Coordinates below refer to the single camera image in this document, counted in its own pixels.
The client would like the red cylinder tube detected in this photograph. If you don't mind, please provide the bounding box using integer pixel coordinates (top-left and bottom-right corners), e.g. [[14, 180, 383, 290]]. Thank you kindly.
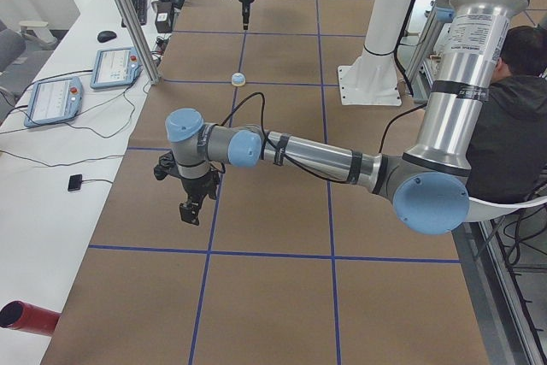
[[1, 300, 61, 337]]

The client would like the black computer mouse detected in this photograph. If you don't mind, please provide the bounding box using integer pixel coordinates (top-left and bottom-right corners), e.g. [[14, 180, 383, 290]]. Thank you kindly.
[[97, 30, 117, 44]]

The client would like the black keyboard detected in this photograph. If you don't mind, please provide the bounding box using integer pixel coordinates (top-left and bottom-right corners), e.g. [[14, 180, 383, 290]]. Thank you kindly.
[[131, 0, 148, 26]]

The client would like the far blue teach pendant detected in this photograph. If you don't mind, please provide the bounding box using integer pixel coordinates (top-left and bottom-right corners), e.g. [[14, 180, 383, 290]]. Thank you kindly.
[[90, 47, 142, 90]]

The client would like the blue white call bell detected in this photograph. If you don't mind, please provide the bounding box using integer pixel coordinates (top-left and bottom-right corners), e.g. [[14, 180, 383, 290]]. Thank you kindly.
[[231, 72, 246, 87]]

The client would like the black power adapter box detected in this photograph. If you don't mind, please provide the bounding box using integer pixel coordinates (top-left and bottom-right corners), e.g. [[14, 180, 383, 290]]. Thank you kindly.
[[155, 2, 174, 33]]

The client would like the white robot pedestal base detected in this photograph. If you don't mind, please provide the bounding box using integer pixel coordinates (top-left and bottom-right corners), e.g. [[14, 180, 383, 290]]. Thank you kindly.
[[338, 0, 411, 106]]

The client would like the grey office chair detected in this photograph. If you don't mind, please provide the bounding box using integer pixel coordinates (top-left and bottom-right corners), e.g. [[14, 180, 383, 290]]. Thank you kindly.
[[1, 22, 27, 96]]

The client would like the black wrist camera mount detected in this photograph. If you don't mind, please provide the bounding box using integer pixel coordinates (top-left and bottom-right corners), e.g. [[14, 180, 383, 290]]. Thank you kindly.
[[153, 150, 180, 181]]

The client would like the seated person in black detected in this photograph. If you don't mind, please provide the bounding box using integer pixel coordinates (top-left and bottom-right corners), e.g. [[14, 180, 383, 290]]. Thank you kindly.
[[467, 26, 546, 203]]

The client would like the blue teach pendant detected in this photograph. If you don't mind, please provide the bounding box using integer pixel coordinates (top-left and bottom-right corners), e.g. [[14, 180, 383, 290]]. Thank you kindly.
[[24, 77, 84, 128], [90, 47, 142, 90]]

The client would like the white plastic chair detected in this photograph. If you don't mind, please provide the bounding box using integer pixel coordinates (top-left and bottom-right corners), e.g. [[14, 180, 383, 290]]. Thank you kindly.
[[464, 196, 547, 222]]

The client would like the small black puck device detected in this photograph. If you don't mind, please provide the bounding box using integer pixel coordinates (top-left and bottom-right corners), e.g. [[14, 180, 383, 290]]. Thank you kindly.
[[68, 174, 83, 192]]

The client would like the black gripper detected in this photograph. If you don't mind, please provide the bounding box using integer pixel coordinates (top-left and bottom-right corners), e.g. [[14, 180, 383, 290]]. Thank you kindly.
[[239, 0, 255, 31], [179, 170, 221, 225]]

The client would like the near blue teach pendant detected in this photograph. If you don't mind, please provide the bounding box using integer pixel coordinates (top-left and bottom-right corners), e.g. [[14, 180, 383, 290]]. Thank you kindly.
[[24, 77, 84, 128]]

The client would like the aluminium frame post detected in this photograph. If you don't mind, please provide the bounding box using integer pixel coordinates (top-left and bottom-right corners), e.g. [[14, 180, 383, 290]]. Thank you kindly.
[[115, 0, 160, 85]]

